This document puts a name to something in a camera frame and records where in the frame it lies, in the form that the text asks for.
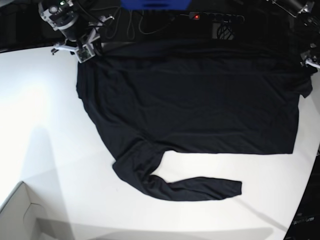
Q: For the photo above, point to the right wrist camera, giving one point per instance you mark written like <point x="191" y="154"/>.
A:
<point x="85" y="53"/>

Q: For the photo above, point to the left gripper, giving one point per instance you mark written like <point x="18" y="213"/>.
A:
<point x="311" y="57"/>

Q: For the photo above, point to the black power strip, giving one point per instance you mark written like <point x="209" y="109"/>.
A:
<point x="225" y="17"/>

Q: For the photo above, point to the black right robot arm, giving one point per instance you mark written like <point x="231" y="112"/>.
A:
<point x="51" y="10"/>

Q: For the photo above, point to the black t-shirt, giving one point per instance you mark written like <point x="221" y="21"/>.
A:
<point x="191" y="97"/>

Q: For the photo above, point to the blue plastic bin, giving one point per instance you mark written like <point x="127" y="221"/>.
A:
<point x="155" y="4"/>

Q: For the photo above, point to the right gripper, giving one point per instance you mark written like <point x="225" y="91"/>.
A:
<point x="76" y="29"/>

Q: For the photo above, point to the white cardboard box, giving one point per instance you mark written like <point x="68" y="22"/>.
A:
<point x="17" y="218"/>

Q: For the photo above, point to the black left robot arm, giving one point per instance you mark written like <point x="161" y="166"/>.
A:
<point x="308" y="13"/>

